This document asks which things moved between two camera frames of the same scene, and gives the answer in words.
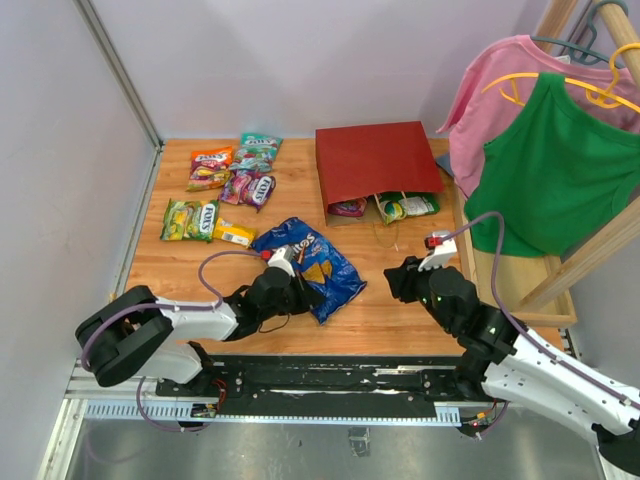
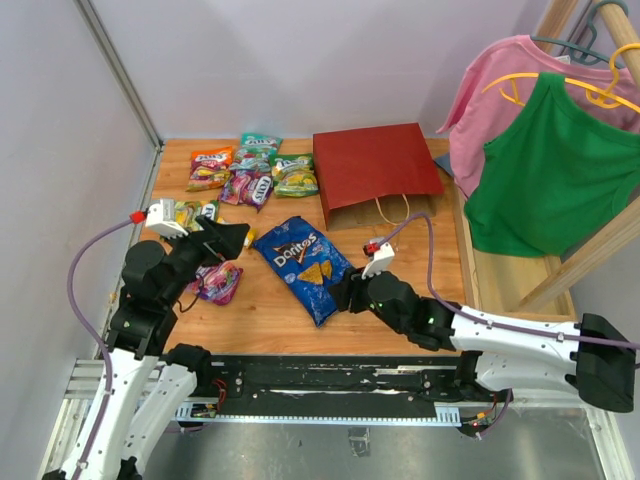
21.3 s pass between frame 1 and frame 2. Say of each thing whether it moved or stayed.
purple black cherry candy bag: stayed
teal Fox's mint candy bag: stayed
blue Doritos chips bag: stayed
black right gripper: moved
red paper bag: stayed
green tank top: stayed
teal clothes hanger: stayed
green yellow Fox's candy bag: stayed
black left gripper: moved
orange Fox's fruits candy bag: stayed
